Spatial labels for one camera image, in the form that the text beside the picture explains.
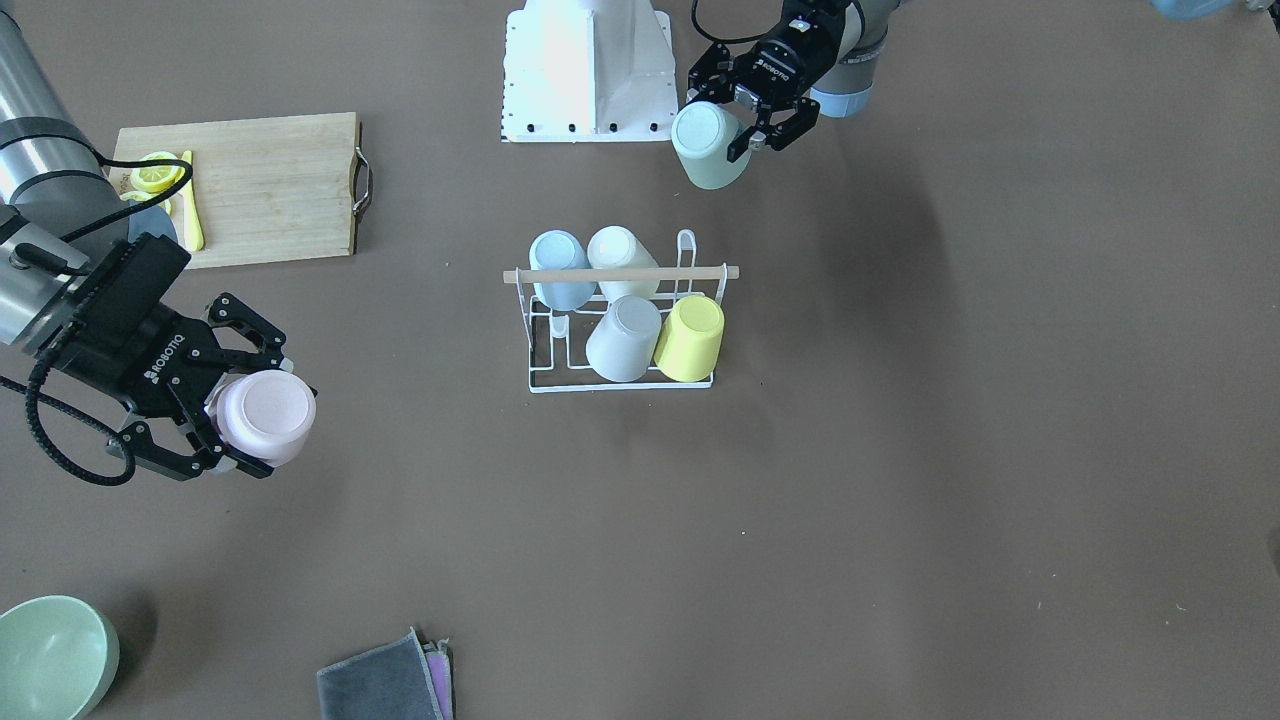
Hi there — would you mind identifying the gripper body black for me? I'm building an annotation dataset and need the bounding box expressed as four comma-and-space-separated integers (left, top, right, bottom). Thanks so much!
40, 233, 227, 421
739, 1, 851, 106

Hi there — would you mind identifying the green cup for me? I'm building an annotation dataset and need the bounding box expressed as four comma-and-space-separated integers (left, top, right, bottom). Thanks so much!
671, 101, 751, 190

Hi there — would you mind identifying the pink cup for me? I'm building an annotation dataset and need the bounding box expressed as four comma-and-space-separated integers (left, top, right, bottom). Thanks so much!
205, 369, 317, 468

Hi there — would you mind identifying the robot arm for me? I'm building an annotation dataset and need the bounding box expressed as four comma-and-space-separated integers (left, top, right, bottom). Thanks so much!
3, 3, 292, 487

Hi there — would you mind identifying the white cup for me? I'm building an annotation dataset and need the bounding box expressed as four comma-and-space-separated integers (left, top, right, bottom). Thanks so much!
588, 225, 660, 304

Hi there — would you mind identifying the yellow cup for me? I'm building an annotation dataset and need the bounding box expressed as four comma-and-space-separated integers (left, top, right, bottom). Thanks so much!
654, 295, 724, 383

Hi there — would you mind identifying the light blue cup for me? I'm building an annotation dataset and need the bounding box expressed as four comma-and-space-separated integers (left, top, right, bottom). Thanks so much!
527, 229, 596, 313

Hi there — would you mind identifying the grey cup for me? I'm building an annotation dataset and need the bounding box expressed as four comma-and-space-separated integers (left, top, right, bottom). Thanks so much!
585, 295, 662, 382

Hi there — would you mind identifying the yellow plastic knife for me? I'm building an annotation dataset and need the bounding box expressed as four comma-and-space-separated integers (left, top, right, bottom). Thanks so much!
178, 150, 205, 252

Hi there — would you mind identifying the wooden cutting board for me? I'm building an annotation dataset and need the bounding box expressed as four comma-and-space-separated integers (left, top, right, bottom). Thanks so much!
111, 111, 371, 270

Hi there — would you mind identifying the lemon slice lower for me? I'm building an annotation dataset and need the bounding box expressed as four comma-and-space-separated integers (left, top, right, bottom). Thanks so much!
120, 190, 172, 217

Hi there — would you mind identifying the lemon slice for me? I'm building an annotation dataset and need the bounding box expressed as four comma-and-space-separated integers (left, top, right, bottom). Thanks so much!
120, 190, 172, 217
129, 151, 186, 195

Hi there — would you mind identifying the lemon slice upper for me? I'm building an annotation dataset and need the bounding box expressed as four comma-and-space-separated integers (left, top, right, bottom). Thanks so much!
129, 151, 186, 195

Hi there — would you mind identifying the green bowl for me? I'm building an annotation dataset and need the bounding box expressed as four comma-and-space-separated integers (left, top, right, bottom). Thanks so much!
1, 594, 120, 719

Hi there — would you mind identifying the grey folded cloth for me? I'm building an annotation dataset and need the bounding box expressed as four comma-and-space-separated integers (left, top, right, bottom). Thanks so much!
316, 628, 456, 719

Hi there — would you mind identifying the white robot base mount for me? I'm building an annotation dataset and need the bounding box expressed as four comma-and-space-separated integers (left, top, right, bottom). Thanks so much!
500, 1, 678, 143

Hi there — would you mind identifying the white wire cup rack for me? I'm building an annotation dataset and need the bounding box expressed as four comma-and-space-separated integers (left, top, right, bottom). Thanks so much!
504, 229, 740, 393

